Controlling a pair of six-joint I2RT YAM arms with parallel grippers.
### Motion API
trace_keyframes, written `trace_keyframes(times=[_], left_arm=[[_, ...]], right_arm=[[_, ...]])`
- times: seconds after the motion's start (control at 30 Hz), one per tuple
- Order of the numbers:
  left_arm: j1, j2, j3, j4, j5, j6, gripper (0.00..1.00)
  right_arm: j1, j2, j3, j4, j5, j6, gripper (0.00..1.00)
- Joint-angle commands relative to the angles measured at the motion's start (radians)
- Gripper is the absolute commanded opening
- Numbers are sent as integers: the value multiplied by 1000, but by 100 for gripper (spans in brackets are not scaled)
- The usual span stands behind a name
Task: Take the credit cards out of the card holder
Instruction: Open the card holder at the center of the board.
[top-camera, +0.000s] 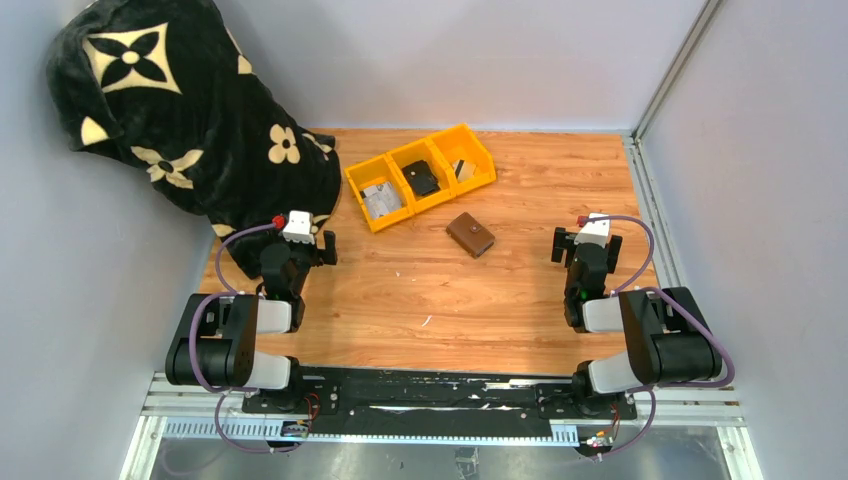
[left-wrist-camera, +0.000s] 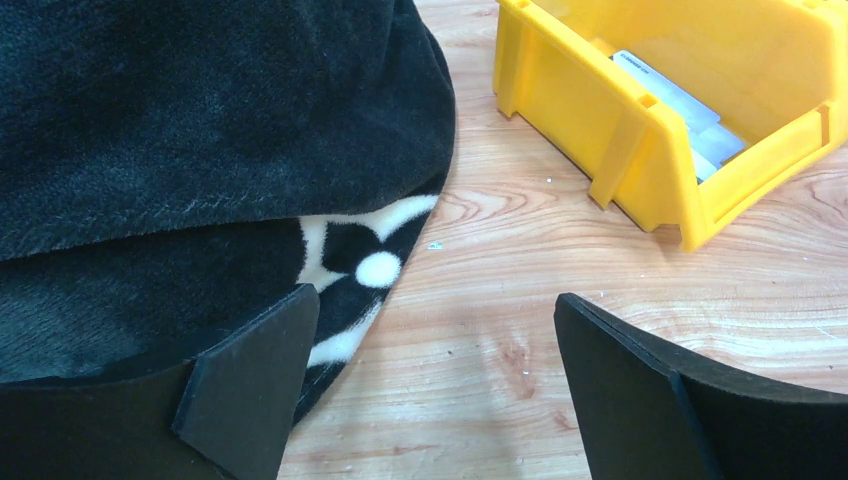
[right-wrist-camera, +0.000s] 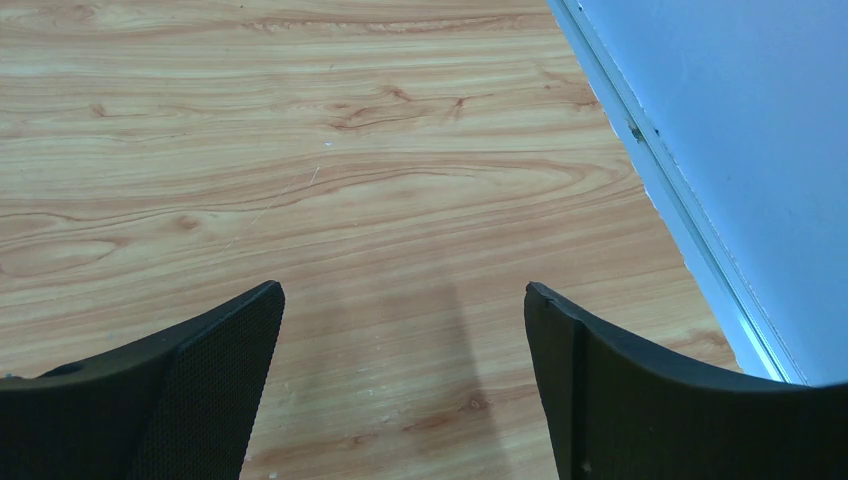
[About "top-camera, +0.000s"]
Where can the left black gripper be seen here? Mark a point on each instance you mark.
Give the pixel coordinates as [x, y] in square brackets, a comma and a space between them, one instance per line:
[325, 249]

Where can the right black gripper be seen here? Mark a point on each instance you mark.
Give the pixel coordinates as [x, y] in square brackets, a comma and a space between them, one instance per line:
[563, 247]

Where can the brown leather card holder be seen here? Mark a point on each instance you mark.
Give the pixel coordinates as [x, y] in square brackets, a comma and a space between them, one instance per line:
[470, 235]

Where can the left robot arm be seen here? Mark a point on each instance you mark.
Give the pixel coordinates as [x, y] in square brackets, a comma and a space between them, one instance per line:
[214, 345]

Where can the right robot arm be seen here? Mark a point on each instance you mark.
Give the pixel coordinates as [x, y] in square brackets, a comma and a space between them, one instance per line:
[665, 333]

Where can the silver cards stack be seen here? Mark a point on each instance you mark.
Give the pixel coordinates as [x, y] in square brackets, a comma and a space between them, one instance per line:
[381, 200]

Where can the yellow bin with silver cards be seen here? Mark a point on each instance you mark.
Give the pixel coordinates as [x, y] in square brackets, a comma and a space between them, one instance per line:
[374, 171]

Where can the yellow bin with gold cards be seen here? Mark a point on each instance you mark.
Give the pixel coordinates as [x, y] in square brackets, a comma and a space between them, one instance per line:
[460, 142]

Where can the black cards stack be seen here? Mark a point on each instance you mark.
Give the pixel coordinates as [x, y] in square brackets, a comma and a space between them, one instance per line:
[420, 178]

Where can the yellow bin with black cards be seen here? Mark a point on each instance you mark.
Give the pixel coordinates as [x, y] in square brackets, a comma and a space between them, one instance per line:
[425, 150]

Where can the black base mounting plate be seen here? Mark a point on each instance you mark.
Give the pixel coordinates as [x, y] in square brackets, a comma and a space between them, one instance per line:
[436, 404]

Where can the black floral plush blanket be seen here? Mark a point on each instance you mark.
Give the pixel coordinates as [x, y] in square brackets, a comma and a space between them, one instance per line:
[163, 87]

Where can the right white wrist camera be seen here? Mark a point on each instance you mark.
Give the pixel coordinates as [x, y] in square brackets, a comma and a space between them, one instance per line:
[594, 228]

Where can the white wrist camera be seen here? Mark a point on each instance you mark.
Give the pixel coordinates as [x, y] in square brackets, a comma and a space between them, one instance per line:
[594, 228]
[298, 228]

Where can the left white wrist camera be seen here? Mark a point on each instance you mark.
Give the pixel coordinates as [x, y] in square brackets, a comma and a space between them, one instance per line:
[298, 228]

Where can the corner aluminium post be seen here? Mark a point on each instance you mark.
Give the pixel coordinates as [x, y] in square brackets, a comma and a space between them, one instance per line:
[650, 204]

